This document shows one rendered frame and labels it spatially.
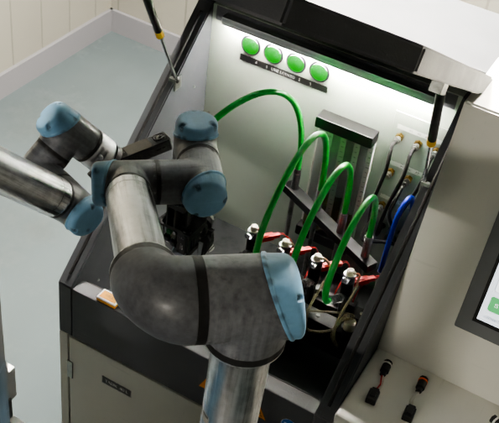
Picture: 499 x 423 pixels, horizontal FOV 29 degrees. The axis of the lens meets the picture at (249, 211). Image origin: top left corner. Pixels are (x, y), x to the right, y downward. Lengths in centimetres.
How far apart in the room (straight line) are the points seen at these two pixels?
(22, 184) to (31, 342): 177
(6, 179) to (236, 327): 58
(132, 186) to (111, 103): 302
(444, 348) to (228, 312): 95
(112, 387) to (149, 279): 116
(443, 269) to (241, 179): 70
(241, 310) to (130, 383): 113
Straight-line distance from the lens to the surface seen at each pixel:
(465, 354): 207
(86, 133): 187
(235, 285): 120
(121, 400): 238
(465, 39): 221
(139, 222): 136
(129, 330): 217
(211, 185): 155
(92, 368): 236
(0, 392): 135
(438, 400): 207
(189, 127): 163
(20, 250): 372
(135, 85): 463
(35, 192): 169
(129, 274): 124
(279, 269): 122
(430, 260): 201
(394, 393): 206
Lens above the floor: 251
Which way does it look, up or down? 40 degrees down
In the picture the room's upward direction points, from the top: 8 degrees clockwise
